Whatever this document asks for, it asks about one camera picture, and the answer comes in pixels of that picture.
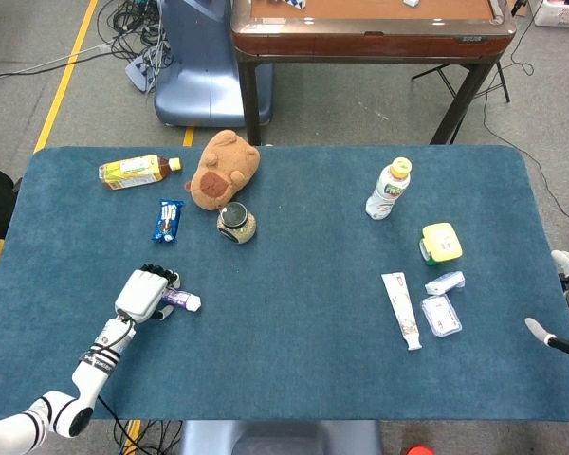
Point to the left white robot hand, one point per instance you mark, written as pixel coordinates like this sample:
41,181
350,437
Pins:
140,294

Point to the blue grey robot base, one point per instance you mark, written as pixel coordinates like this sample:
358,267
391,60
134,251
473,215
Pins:
199,85

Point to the red round button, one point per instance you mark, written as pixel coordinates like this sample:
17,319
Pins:
421,450

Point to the green container yellow lid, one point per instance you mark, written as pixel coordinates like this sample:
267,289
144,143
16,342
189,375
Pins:
441,244

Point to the small white tissue pack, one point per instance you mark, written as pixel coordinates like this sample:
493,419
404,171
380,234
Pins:
443,283

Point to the amber tea bottle yellow label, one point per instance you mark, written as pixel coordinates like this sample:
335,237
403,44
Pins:
133,171

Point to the grey blue robot torso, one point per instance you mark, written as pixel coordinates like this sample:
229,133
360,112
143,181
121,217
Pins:
284,438

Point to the brown mahjong table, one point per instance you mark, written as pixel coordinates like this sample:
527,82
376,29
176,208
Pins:
360,42

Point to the clear purple wipes packet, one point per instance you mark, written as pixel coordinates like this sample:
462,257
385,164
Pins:
441,316

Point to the blue carpet table cover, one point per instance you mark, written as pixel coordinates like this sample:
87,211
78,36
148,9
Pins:
289,308

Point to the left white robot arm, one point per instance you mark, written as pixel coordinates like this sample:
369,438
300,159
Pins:
95,374

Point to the white storage box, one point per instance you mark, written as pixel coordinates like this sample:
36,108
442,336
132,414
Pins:
562,12

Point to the purple white tube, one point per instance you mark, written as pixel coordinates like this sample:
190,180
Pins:
185,299

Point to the blue white snake cube toy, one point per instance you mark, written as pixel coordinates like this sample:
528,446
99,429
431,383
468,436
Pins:
296,4

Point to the white floral toothpaste tube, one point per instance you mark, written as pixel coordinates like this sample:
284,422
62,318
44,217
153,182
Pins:
400,308

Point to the white drink bottle yellow cap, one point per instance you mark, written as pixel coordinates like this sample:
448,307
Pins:
386,192

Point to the blue grey power strip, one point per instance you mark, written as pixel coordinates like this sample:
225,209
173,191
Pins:
140,71

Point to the glass jar black lid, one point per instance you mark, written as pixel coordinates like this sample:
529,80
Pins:
237,223

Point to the blue cookie packet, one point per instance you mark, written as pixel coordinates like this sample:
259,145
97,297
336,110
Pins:
167,221

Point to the brown capybara plush toy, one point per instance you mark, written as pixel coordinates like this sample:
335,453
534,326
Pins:
223,170

